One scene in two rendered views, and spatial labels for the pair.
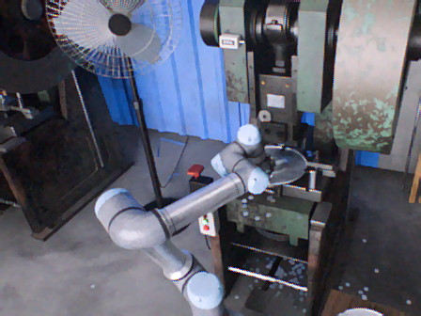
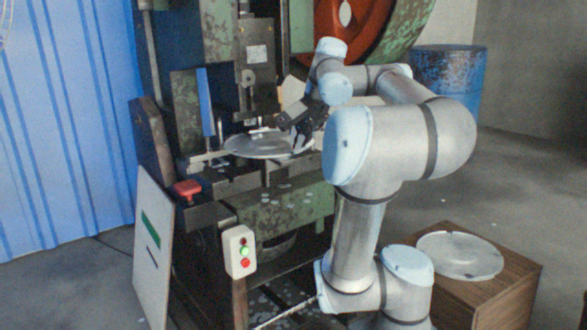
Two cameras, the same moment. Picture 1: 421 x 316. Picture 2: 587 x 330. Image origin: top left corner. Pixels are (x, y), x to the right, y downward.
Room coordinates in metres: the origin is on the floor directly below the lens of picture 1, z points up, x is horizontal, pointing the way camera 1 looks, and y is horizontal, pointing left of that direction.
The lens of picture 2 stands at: (0.75, 0.97, 1.20)
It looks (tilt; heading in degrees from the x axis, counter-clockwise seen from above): 21 degrees down; 301
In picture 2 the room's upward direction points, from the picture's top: 2 degrees counter-clockwise
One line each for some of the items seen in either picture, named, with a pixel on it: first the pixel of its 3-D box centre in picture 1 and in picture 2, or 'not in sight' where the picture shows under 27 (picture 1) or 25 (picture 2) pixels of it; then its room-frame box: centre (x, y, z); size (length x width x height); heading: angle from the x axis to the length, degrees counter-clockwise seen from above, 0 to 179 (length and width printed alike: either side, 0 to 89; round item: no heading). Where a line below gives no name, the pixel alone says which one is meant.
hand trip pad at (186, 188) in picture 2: (196, 175); (188, 197); (1.52, 0.27, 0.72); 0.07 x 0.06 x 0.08; 157
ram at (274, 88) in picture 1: (279, 102); (249, 61); (1.56, -0.11, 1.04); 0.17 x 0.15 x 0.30; 157
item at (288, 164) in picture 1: (272, 164); (268, 142); (1.48, -0.07, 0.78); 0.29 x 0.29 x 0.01
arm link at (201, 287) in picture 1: (205, 294); (402, 279); (0.94, 0.20, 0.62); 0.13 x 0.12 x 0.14; 35
